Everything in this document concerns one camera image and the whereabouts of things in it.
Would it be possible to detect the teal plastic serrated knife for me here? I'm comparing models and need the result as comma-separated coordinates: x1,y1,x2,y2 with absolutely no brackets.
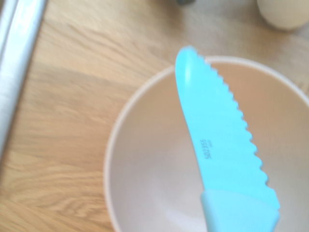
175,45,281,232

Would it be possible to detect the stainless steel double sink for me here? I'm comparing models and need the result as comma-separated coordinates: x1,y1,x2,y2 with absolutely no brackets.
0,0,48,158

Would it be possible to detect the beige bowl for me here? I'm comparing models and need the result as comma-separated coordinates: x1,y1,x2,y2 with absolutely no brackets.
103,56,309,232

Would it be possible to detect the white mug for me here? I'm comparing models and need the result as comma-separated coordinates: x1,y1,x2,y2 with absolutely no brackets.
256,0,309,30

